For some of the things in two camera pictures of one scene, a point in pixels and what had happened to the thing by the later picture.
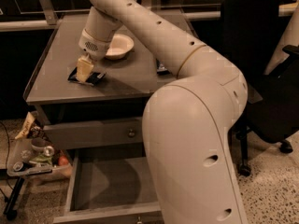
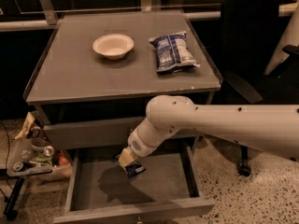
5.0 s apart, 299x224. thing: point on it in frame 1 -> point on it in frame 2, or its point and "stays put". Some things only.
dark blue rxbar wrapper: (93, 78) -> (134, 169)
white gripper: (92, 47) -> (136, 144)
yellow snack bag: (26, 126) stays put
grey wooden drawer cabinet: (100, 120) stays put
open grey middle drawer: (111, 189) stays put
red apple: (63, 161) stays put
